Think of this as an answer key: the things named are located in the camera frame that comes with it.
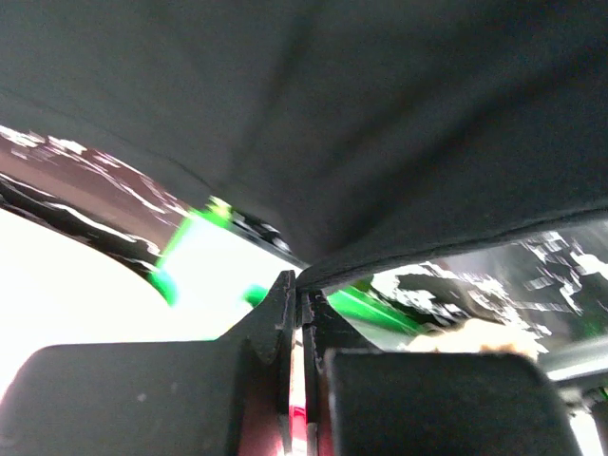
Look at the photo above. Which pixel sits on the beige t shirt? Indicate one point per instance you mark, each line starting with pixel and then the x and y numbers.
pixel 477 336

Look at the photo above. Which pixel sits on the black t shirt flower print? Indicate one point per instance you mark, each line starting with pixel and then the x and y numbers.
pixel 369 133

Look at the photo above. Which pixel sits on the magenta red t shirt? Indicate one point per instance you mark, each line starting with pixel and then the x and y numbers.
pixel 297 423

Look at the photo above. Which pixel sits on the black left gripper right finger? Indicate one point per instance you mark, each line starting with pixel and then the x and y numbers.
pixel 364 401

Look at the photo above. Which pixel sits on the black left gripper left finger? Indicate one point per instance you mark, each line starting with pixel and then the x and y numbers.
pixel 229 396

